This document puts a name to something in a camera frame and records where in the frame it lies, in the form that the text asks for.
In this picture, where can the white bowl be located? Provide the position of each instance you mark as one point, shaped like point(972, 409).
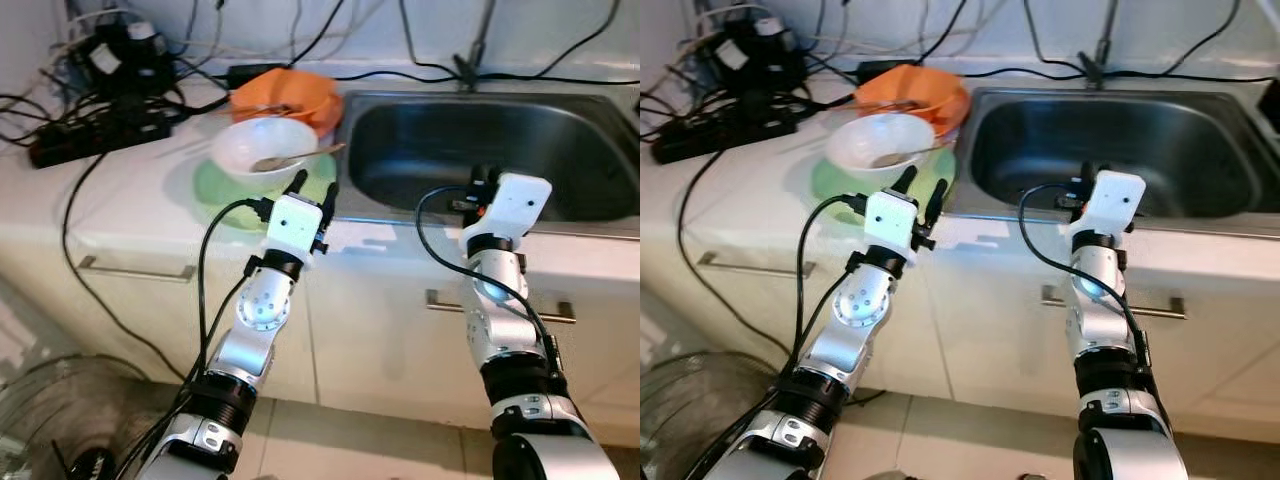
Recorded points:
point(250, 135)
point(865, 130)

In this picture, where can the light green plate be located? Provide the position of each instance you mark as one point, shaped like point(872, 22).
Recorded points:
point(215, 205)
point(835, 200)

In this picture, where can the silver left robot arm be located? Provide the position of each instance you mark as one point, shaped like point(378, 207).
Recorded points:
point(850, 320)
point(250, 330)

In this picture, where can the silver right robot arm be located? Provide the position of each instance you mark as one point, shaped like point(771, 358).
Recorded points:
point(510, 340)
point(1100, 330)

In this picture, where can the white kitchen cabinet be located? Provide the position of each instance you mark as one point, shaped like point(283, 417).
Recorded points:
point(380, 340)
point(1000, 340)

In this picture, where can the metal spoon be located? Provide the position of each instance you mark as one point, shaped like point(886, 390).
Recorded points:
point(905, 155)
point(290, 158)

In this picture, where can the stainless steel sink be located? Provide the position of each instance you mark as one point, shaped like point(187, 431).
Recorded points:
point(520, 150)
point(1150, 145)

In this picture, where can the orange plate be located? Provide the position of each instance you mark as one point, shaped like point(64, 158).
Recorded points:
point(335, 120)
point(960, 118)

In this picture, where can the orange bowl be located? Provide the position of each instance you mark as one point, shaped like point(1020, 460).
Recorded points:
point(290, 88)
point(915, 83)

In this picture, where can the black power brick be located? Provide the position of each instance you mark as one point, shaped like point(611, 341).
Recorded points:
point(255, 73)
point(885, 70)

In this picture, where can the chrome faucet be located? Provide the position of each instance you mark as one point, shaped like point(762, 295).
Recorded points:
point(1103, 45)
point(478, 45)

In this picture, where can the black power strip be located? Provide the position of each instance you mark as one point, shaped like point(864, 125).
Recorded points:
point(95, 135)
point(720, 130)

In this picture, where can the black charger with white labels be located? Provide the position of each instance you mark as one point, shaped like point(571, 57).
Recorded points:
point(755, 55)
point(125, 60)

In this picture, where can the black water dispenser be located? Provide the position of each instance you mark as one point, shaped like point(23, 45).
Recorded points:
point(1274, 105)

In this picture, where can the metal cage floor fan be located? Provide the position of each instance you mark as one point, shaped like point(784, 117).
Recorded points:
point(700, 420)
point(60, 420)

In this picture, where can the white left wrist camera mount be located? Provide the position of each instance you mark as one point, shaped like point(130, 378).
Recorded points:
point(892, 228)
point(293, 230)

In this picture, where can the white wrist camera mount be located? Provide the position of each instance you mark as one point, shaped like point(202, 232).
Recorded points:
point(515, 205)
point(892, 228)
point(1115, 200)
point(293, 230)

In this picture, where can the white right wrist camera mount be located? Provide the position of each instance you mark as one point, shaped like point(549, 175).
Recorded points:
point(515, 205)
point(1115, 200)

